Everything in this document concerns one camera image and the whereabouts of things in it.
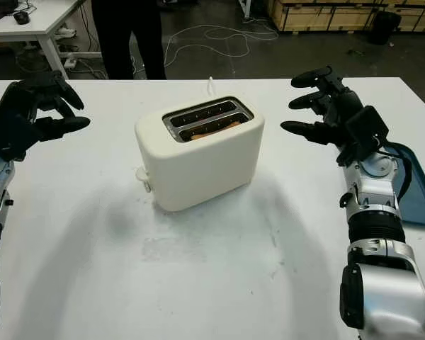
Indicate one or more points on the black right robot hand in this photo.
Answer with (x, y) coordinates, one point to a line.
(343, 106)

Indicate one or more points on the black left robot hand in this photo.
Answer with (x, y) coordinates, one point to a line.
(14, 102)

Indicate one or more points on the toast slice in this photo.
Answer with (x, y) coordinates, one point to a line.
(198, 136)

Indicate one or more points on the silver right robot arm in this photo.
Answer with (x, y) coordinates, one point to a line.
(375, 184)

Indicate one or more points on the person in beige jacket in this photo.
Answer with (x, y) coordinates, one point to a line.
(127, 35)

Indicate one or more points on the cream white toaster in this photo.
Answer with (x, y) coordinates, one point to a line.
(198, 170)

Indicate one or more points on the white power strip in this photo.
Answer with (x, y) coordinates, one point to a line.
(70, 63)
(65, 32)

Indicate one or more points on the black computer mouse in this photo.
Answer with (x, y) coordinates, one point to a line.
(20, 17)

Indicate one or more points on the black bin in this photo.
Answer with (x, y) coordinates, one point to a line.
(384, 28)

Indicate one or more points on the white office desk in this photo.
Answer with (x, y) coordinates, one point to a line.
(39, 17)

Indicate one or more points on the wooden crate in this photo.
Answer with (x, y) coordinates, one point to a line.
(322, 17)

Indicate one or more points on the white metal rack leg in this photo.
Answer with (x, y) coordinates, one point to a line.
(244, 7)

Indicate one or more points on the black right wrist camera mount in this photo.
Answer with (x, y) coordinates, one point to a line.
(368, 124)

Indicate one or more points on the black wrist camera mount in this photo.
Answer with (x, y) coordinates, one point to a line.
(368, 124)
(19, 138)

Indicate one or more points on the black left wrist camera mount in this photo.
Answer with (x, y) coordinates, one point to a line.
(19, 138)

